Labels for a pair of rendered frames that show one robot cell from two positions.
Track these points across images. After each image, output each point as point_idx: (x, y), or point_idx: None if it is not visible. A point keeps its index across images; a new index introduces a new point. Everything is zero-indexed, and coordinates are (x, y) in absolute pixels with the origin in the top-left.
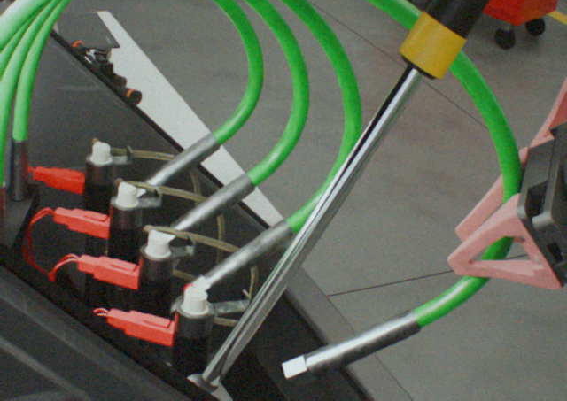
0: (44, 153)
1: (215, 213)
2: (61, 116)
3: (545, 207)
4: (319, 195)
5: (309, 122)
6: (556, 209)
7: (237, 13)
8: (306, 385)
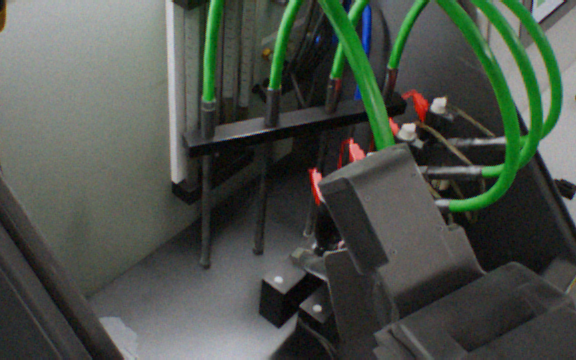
0: (436, 91)
1: (452, 176)
2: (452, 74)
3: (335, 250)
4: (474, 198)
5: None
6: (342, 259)
7: (548, 62)
8: None
